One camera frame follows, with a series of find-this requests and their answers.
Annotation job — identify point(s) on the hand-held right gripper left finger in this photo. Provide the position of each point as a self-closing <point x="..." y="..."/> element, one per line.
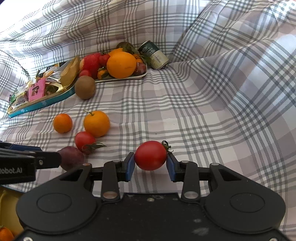
<point x="130" y="166"/>

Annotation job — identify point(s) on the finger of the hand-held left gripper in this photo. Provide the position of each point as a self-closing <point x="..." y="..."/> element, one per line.
<point x="20" y="147"/>
<point x="48" y="160"/>

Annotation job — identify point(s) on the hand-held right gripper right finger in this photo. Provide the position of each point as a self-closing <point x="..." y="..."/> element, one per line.
<point x="170" y="168"/>

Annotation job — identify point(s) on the dark red plum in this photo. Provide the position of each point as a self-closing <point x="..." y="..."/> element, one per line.
<point x="71" y="158"/>
<point x="141" y="68"/>

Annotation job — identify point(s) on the red tomato with stem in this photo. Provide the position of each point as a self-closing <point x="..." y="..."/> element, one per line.
<point x="84" y="140"/>
<point x="150" y="155"/>

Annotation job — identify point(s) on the gold tin tray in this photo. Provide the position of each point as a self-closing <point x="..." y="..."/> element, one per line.
<point x="9" y="201"/>

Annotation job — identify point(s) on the orange with stem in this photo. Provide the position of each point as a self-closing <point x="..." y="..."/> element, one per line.
<point x="96" y="124"/>

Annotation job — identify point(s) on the small orange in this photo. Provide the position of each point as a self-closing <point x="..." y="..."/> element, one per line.
<point x="5" y="235"/>
<point x="62" y="123"/>

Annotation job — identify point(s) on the green snack packet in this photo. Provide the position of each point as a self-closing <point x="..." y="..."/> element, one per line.
<point x="13" y="98"/>

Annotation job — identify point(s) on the teal tin of snacks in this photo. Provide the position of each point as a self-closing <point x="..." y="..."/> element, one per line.
<point x="46" y="102"/>

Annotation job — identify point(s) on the pink snack packet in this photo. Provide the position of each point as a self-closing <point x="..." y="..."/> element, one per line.
<point x="36" y="89"/>

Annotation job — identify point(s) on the grey plaid bed sheet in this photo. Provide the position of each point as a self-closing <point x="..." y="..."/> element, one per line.
<point x="208" y="104"/>

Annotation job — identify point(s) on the brown kiwi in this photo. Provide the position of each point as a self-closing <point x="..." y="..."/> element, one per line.
<point x="85" y="88"/>

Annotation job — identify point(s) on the silver foil packet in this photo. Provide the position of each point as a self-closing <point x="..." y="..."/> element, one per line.
<point x="55" y="74"/>

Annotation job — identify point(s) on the black snack packet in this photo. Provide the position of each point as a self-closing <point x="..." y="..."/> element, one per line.
<point x="49" y="68"/>

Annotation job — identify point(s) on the white fruit plate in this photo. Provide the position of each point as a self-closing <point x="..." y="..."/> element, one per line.
<point x="129" y="77"/>

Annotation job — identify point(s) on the tan paper snack bag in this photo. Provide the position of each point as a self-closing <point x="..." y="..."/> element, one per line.
<point x="69" y="71"/>

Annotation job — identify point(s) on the small red tomato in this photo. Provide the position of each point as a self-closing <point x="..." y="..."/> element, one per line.
<point x="85" y="73"/>
<point x="104" y="59"/>

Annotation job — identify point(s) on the small mandarin with leaves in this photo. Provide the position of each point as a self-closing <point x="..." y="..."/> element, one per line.
<point x="101" y="74"/>

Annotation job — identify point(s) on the red apple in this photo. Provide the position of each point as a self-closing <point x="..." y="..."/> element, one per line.
<point x="91" y="62"/>

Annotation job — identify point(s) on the green drink can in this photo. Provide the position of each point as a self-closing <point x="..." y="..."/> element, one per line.
<point x="153" y="55"/>

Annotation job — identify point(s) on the dark green leafy fruit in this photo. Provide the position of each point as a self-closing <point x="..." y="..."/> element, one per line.
<point x="126" y="46"/>

